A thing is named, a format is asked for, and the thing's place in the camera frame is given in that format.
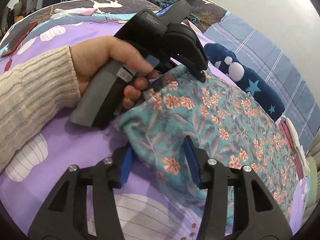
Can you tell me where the dark deer-print quilt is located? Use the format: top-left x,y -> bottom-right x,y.
12,0 -> 231,33

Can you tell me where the blue plaid pillow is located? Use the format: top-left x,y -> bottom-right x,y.
200,12 -> 319,150

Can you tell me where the left forearm cream sweater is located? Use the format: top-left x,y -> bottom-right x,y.
1,46 -> 80,170

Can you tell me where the navy star fleece garment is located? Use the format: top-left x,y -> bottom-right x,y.
204,43 -> 285,121

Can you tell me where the folded cream cloth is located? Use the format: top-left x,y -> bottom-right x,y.
280,115 -> 311,178

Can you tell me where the folded pink cloth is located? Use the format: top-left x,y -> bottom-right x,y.
279,121 -> 304,180

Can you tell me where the person's left hand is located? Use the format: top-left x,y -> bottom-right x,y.
70,36 -> 158,109

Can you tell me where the teal floral garment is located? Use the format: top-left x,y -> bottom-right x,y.
116,66 -> 298,239

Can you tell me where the purple floral bed sheet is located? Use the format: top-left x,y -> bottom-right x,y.
0,17 -> 312,240

